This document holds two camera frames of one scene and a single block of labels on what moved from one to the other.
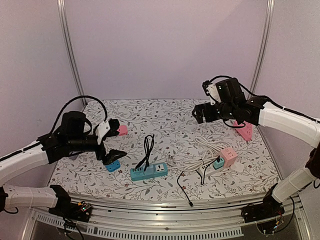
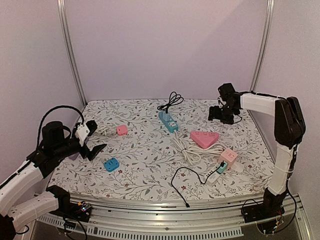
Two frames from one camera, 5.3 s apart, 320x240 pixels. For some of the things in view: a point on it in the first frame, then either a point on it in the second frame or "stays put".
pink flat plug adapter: x=123 y=130 stays put
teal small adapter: x=217 y=165 -> x=222 y=169
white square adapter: x=238 y=166 stays put
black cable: x=146 y=160 -> x=174 y=99
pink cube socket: x=230 y=157 stays put
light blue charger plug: x=149 y=170 -> x=166 y=116
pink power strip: x=246 y=131 -> x=204 y=139
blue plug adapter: x=113 y=166 stays put
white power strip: x=210 y=170 -> x=212 y=175
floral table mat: x=170 y=153 stays put
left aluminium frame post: x=63 y=13 stays put
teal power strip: x=153 y=170 -> x=168 y=121
